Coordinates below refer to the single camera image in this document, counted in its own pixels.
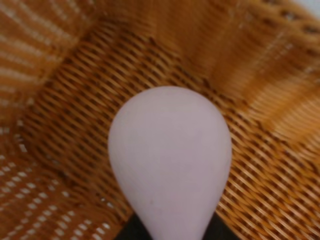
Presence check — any pale pink peach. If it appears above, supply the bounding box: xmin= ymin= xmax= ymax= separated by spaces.
xmin=108 ymin=86 xmax=232 ymax=240

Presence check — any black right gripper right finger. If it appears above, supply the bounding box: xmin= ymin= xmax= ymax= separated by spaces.
xmin=204 ymin=212 xmax=240 ymax=240

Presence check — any orange wicker basket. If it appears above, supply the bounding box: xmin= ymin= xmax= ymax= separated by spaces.
xmin=0 ymin=0 xmax=320 ymax=240

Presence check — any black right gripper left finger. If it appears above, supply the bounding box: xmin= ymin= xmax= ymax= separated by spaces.
xmin=115 ymin=213 xmax=148 ymax=240

